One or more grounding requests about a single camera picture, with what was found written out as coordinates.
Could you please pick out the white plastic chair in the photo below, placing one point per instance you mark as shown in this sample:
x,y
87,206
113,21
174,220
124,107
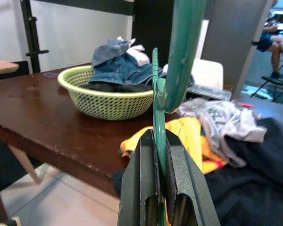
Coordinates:
x,y
207,73

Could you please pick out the black garment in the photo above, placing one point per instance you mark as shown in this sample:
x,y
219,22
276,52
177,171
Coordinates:
x,y
103,87

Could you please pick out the person with bare legs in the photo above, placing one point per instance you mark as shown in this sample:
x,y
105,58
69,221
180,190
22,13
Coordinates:
x,y
266,42

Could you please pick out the clear plastic storage box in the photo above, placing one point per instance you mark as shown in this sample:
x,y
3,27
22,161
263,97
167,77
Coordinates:
x,y
210,93

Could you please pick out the navy garment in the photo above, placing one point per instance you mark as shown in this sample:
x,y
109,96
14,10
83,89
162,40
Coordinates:
x,y
250,188

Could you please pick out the light green plastic basket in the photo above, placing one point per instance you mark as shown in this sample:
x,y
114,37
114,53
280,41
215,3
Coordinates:
x,y
103,106

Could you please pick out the yellow garment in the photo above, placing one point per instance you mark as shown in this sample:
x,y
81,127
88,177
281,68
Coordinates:
x,y
191,131

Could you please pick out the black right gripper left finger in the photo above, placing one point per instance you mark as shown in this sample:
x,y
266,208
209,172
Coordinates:
x,y
136,188

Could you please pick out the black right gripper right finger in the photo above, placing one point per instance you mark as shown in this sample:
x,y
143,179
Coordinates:
x,y
191,193

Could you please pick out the light grey printed garment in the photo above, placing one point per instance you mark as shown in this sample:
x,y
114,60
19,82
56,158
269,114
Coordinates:
x,y
226,124

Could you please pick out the teal green plastic hanger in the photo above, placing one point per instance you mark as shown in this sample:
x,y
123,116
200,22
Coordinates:
x,y
181,58

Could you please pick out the black tripod stand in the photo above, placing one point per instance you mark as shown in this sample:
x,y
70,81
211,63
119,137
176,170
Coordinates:
x,y
31,35

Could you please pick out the black folding chair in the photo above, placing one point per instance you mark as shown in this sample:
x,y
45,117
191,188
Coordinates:
x,y
273,80

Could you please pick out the blue denim jacket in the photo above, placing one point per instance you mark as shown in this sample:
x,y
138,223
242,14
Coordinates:
x,y
118,70

